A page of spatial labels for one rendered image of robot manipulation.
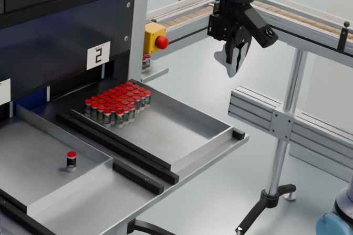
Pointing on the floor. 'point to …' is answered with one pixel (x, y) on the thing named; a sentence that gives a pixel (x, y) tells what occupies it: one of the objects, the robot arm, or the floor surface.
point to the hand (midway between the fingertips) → (234, 73)
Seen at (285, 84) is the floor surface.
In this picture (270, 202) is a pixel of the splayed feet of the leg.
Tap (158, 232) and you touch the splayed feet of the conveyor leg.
